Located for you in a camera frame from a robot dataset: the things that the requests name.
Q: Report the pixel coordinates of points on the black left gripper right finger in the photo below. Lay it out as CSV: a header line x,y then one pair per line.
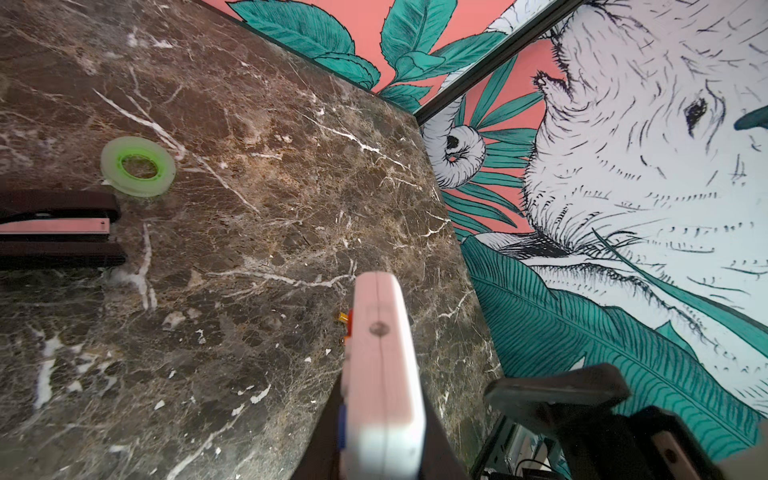
x,y
439,462

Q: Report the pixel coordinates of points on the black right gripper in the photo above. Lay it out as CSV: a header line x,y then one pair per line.
x,y
574,408

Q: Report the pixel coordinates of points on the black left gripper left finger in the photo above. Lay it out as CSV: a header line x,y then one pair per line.
x,y
320,460

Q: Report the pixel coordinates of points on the white remote control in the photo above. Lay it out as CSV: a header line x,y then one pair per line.
x,y
382,422

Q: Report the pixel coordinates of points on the green tape roll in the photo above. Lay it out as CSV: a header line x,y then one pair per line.
x,y
137,167

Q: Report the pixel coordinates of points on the black stapler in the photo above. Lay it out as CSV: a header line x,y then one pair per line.
x,y
48,229

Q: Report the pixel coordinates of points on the black enclosure corner post right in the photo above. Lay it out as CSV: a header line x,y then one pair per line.
x,y
520,38

